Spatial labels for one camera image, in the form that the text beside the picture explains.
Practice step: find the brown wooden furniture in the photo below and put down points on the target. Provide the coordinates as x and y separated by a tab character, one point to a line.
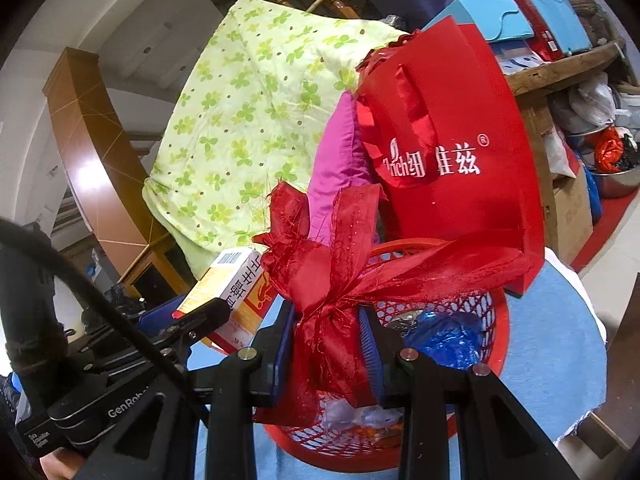
620	360

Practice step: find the person's left hand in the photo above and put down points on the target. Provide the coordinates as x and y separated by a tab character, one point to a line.
60	467

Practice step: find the wooden cabinet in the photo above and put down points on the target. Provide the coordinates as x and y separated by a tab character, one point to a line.
150	270

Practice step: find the cardboard box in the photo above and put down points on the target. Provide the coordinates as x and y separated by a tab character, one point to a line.
570	210

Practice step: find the black plastic bag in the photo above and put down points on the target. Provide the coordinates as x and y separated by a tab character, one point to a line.
410	318

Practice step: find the green clover quilt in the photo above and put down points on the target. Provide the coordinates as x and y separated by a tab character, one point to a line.
250	120

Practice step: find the red floor mat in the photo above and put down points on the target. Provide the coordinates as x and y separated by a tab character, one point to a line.
610	225

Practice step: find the red plastic mesh basket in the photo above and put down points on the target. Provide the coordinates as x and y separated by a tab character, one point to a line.
492	320

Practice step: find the light blue flat box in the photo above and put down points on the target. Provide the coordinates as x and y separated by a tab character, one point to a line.
480	17

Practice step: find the wooden shelf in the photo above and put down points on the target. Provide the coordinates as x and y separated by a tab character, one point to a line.
565	67

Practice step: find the red tote bag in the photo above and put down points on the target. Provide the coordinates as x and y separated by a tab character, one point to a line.
465	100

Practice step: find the blue plastic bag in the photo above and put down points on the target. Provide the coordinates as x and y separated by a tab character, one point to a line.
445	340

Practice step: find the orange plastic bag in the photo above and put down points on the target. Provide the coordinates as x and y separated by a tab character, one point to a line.
610	150

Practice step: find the orange wrapper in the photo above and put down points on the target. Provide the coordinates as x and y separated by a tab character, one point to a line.
381	430

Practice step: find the black padded tube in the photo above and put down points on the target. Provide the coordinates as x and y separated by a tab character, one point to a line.
27	310

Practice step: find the yellow and orange box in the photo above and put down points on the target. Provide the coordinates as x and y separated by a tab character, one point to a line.
230	280

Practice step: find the pink pillow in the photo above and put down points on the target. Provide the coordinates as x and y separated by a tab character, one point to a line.
340	160

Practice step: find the wooden column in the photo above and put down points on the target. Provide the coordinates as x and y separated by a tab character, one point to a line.
90	160

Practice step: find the red ribbon bag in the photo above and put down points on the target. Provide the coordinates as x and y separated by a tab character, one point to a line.
330	310

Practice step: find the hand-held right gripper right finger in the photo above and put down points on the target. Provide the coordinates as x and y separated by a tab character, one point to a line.
372	355

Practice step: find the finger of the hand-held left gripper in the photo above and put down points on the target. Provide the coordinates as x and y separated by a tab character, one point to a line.
160	310
200	320

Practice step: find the light blue plastic case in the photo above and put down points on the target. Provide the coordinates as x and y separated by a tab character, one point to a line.
555	10

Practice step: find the blue blanket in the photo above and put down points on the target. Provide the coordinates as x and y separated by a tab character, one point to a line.
550	360

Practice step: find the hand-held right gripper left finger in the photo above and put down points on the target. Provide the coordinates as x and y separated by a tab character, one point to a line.
282	345

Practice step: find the white plastic bag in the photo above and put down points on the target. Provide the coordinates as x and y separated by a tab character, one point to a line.
595	100

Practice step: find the steel bowl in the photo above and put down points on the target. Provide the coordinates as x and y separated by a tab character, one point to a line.
617	185

